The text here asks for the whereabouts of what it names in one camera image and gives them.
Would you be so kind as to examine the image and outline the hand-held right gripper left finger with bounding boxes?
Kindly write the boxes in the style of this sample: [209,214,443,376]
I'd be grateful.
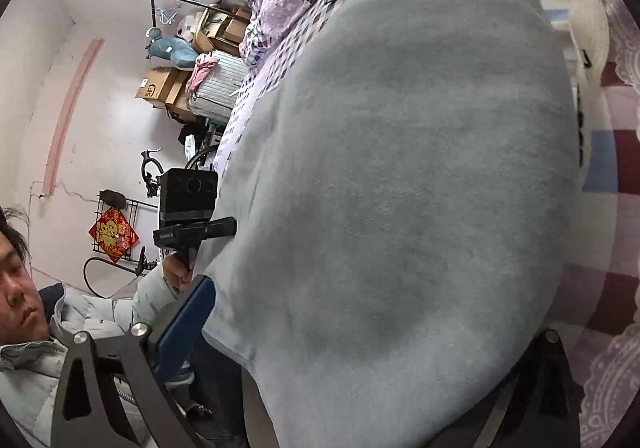
[50,275,217,448]

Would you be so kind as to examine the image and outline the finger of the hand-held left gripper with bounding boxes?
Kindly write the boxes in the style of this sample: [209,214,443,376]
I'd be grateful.
[199,216,237,241]

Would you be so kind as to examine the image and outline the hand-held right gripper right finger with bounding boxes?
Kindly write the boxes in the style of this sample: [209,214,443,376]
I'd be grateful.
[430,328,583,448]

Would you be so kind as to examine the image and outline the pale green twill garment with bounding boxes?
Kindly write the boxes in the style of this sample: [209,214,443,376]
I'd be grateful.
[200,0,586,448]

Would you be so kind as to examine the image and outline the person's left forearm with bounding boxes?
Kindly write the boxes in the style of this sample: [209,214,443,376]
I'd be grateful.
[130,268,181,329]

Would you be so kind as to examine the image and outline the clothes hangers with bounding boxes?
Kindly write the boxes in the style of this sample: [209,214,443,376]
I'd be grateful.
[155,0,183,26]

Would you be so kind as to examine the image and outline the black clothes rack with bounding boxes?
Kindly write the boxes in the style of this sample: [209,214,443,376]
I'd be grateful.
[147,0,223,49]

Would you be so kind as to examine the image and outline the person's left hand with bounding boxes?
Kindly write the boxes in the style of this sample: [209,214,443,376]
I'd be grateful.
[162,250,193,296]

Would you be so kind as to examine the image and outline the white bicycle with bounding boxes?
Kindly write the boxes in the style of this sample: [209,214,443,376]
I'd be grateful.
[82,147,221,299]

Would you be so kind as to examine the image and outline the black metal rack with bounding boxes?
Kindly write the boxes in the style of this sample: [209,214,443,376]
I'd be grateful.
[92,188,161,269]

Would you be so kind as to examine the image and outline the checkered purple dotted bed sheet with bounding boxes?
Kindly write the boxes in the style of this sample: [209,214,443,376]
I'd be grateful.
[215,0,640,448]

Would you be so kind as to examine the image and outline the silver ribbed suitcase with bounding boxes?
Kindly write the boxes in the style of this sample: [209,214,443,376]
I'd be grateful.
[189,50,251,121]

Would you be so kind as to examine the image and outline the pile of cardboard boxes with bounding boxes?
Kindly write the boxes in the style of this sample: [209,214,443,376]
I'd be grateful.
[134,3,253,124]

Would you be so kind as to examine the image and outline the pink cloth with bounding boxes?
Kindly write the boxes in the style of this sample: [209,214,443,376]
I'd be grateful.
[185,53,219,96]

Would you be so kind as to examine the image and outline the blue shark plush toy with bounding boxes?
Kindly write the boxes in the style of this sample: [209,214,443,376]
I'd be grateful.
[145,26,198,74]

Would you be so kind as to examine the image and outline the person's torso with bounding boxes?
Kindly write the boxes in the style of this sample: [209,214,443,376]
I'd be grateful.
[0,283,151,448]

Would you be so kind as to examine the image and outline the person's head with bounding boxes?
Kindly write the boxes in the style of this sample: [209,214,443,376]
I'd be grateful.
[0,205,51,346]

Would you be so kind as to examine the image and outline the white cloth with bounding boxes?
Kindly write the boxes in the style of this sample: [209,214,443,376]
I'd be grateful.
[567,3,612,179]

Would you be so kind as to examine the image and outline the red square wall decoration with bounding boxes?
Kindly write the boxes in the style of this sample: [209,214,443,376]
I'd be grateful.
[88,208,141,264]

